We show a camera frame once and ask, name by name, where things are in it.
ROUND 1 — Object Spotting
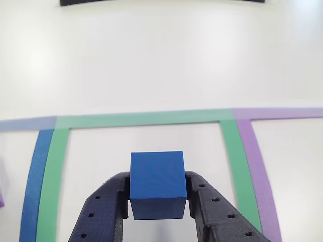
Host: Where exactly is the small blue cube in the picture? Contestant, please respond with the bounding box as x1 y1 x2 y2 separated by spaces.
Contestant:
129 151 188 220

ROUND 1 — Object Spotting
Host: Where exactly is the blue square frame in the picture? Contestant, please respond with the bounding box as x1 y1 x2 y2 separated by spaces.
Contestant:
0 116 58 242

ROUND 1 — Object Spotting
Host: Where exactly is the black power strip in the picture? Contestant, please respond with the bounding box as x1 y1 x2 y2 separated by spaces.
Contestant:
60 0 265 7

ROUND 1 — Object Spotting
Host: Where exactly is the purple square frame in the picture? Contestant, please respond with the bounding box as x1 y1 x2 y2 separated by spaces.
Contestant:
232 107 323 242

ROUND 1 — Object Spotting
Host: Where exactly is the green square frame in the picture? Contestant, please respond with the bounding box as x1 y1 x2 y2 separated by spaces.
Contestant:
35 108 263 242

